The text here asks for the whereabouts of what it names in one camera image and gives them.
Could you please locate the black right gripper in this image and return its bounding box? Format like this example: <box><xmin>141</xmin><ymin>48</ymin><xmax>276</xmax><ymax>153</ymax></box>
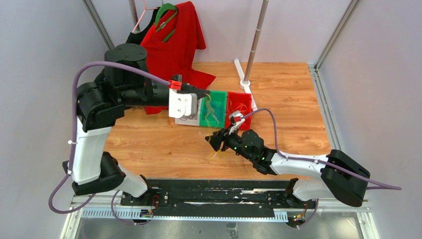
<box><xmin>206</xmin><ymin>124</ymin><xmax>254</xmax><ymax>162</ymax></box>

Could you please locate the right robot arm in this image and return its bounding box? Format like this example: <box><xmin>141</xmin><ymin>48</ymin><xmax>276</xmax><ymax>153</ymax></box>
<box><xmin>205</xmin><ymin>128</ymin><xmax>370</xmax><ymax>208</ymax></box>

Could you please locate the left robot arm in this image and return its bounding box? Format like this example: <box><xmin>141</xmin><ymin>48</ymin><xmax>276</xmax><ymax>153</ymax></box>
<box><xmin>65</xmin><ymin>43</ymin><xmax>209</xmax><ymax>206</ymax></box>

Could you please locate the white storage bin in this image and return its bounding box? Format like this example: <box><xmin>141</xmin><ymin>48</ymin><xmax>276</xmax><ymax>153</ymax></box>
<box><xmin>175</xmin><ymin>114</ymin><xmax>200</xmax><ymax>126</ymax></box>

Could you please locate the green storage bin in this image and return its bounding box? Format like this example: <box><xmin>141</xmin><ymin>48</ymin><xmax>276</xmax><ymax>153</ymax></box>
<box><xmin>199</xmin><ymin>91</ymin><xmax>227</xmax><ymax>128</ymax></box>

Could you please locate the red t-shirt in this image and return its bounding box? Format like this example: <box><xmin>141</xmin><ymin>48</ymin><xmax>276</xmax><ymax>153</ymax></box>
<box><xmin>140</xmin><ymin>0</ymin><xmax>216</xmax><ymax>115</ymax></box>

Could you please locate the red storage bin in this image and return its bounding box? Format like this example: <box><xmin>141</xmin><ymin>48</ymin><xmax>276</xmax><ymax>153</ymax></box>
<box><xmin>224</xmin><ymin>92</ymin><xmax>252</xmax><ymax>127</ymax></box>

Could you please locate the white rack base foot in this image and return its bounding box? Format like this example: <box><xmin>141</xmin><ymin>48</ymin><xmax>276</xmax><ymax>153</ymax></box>
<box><xmin>233</xmin><ymin>58</ymin><xmax>258</xmax><ymax>113</ymax></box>

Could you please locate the beige rack pole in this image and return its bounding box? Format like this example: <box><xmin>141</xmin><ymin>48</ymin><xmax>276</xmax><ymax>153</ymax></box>
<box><xmin>242</xmin><ymin>0</ymin><xmax>269</xmax><ymax>85</ymax></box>

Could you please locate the black garment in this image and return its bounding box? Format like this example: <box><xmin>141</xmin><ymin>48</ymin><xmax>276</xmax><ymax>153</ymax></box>
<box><xmin>125</xmin><ymin>8</ymin><xmax>159</xmax><ymax>45</ymax></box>

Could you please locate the green clothes hanger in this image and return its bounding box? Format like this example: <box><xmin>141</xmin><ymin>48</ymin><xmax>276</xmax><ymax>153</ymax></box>
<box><xmin>154</xmin><ymin>3</ymin><xmax>179</xmax><ymax>32</ymax></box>

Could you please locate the pink clothes hanger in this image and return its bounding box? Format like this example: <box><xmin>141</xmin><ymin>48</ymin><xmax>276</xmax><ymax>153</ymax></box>
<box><xmin>129</xmin><ymin>0</ymin><xmax>156</xmax><ymax>33</ymax></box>

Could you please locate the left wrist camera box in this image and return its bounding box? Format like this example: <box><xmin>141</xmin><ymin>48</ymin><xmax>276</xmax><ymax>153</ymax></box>
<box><xmin>168</xmin><ymin>89</ymin><xmax>198</xmax><ymax>119</ymax></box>

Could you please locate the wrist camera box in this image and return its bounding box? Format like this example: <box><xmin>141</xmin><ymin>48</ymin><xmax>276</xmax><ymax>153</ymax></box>
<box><xmin>168</xmin><ymin>89</ymin><xmax>198</xmax><ymax>119</ymax></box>
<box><xmin>228</xmin><ymin>111</ymin><xmax>245</xmax><ymax>134</ymax></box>

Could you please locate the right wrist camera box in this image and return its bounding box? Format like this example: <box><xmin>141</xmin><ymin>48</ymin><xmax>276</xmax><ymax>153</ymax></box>
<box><xmin>228</xmin><ymin>111</ymin><xmax>245</xmax><ymax>134</ymax></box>

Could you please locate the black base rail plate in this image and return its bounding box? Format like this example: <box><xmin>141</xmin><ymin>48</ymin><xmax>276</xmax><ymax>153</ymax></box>
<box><xmin>118</xmin><ymin>179</ymin><xmax>316</xmax><ymax>219</ymax></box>

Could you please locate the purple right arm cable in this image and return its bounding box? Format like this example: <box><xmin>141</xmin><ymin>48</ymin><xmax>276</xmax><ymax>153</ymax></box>
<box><xmin>240</xmin><ymin>108</ymin><xmax>403</xmax><ymax>191</ymax></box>

